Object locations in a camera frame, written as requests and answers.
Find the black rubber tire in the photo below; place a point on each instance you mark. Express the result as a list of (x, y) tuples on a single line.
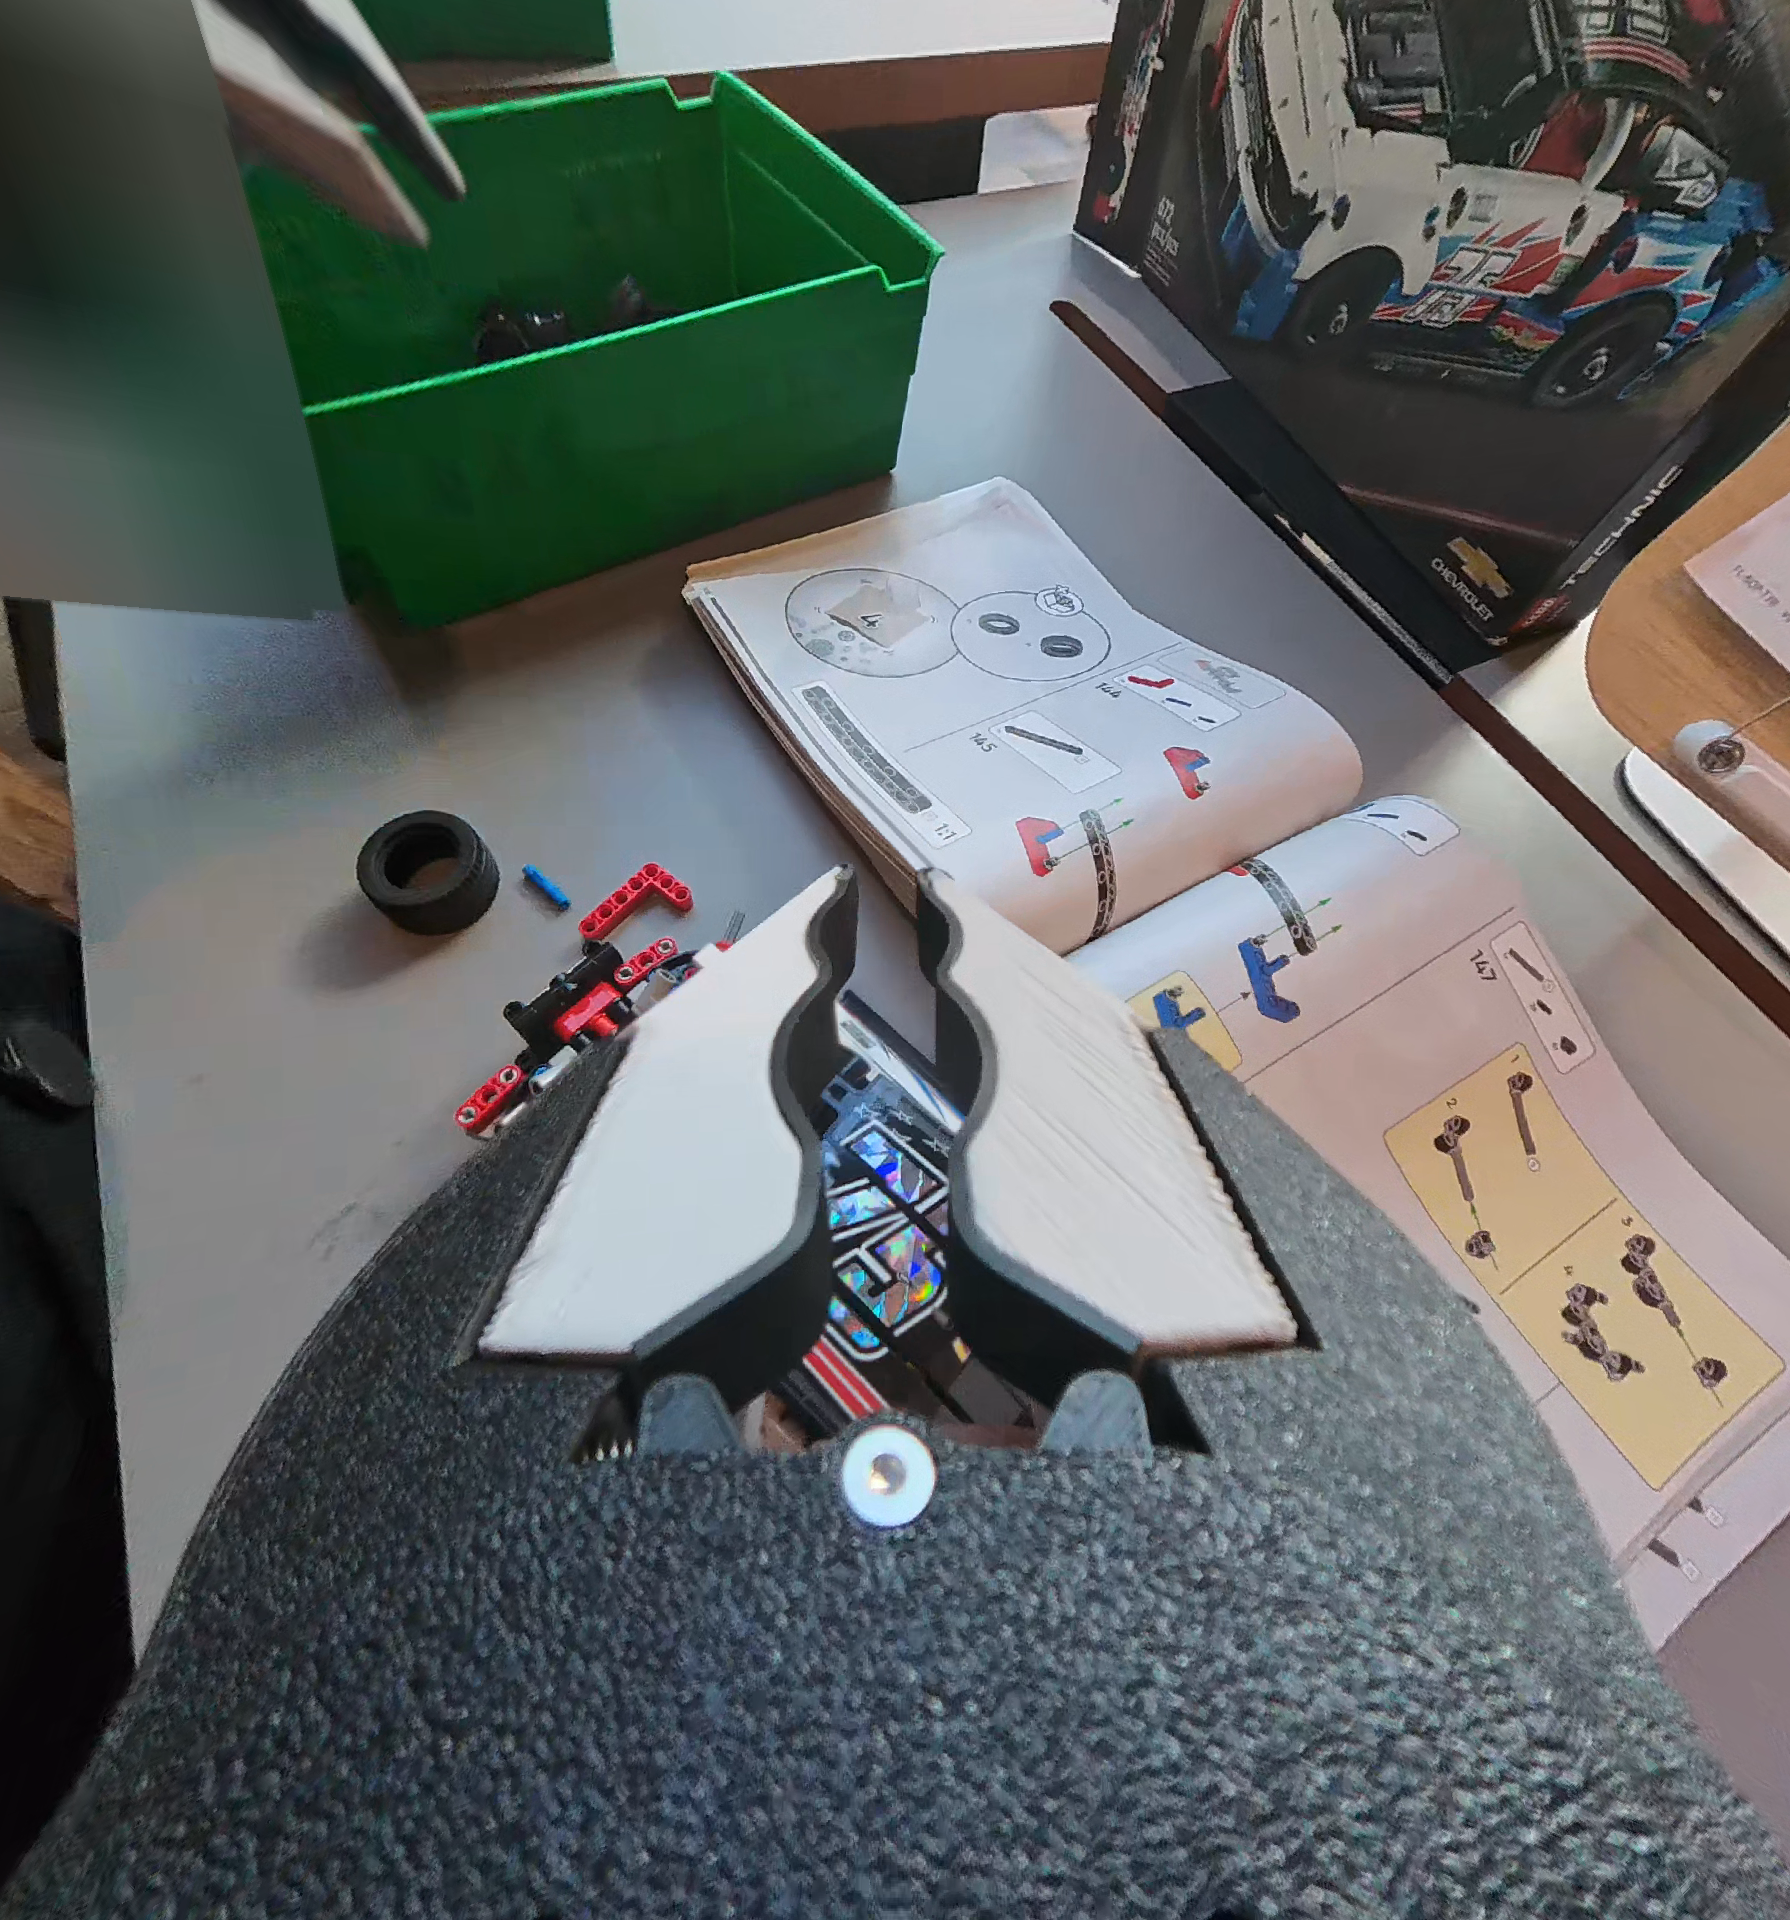
[(431, 872)]

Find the toy brick race car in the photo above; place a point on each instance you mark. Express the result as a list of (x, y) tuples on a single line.
[(580, 1013)]

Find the grey desk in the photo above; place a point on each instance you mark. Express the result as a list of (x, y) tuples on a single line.
[(565, 721)]

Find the red angled brick beam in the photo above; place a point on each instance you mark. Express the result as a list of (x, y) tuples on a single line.
[(640, 900)]

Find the printed instruction sheet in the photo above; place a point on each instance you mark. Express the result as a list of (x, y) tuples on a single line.
[(1781, 584)]

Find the adjoining white desk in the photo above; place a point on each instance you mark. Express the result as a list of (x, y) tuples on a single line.
[(1554, 751)]

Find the green plastic bin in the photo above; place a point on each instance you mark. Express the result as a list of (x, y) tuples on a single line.
[(491, 26), (611, 434)]

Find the pile of brick parts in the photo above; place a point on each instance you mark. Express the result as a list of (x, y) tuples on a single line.
[(535, 323)]

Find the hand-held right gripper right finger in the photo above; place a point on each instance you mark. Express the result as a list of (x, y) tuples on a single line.
[(1105, 1170)]

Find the open instruction booklet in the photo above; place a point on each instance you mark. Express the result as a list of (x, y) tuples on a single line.
[(984, 674)]

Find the wooden document stand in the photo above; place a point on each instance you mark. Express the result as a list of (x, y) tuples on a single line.
[(1661, 660)]

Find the black toy car box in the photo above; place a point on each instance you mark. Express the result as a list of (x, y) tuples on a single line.
[(1434, 374)]

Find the small blue brick pin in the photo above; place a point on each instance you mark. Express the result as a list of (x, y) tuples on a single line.
[(546, 886)]

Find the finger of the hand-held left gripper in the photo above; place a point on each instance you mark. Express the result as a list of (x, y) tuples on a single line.
[(310, 142), (385, 91)]

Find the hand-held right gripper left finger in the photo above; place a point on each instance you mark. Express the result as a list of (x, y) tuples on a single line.
[(655, 1184)]

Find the wooden-edged table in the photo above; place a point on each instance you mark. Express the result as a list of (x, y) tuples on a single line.
[(864, 83)]

